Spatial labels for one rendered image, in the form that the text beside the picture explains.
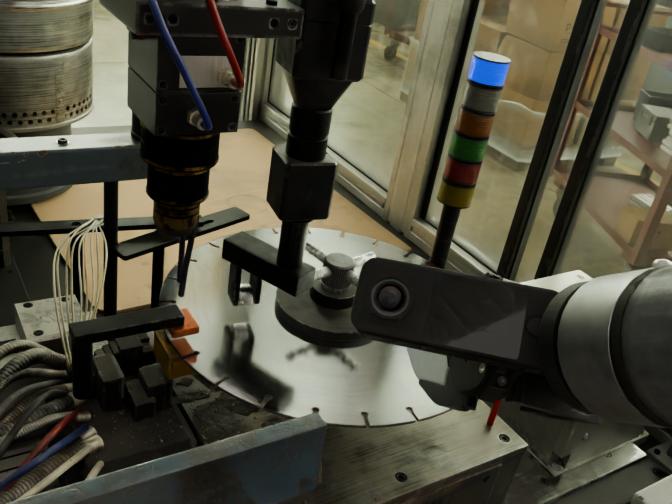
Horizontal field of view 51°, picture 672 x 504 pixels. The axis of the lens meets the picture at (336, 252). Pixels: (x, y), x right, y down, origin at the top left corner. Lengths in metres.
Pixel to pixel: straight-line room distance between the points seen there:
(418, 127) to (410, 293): 0.88
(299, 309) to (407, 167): 0.67
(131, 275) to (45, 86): 0.32
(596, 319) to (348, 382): 0.30
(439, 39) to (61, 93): 0.61
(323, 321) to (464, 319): 0.28
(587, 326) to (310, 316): 0.36
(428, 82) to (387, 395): 0.74
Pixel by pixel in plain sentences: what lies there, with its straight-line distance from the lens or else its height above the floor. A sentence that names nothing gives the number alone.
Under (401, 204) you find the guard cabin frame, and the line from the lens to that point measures 1.31.
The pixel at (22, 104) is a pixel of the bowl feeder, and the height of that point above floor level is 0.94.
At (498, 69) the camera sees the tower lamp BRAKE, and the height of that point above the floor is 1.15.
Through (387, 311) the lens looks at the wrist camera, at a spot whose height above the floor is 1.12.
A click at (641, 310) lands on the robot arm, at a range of 0.33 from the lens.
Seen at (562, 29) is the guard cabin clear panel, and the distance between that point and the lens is 1.07.
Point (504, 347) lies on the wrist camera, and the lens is 0.40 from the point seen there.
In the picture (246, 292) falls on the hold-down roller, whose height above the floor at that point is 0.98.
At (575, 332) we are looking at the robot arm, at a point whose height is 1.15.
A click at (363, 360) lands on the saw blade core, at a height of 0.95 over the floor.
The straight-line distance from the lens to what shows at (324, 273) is 0.66.
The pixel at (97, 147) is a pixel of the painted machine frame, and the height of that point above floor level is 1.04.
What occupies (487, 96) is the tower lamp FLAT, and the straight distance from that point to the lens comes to 0.87.
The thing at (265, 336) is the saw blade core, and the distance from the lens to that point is 0.64.
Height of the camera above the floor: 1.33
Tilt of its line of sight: 29 degrees down
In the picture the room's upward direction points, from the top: 10 degrees clockwise
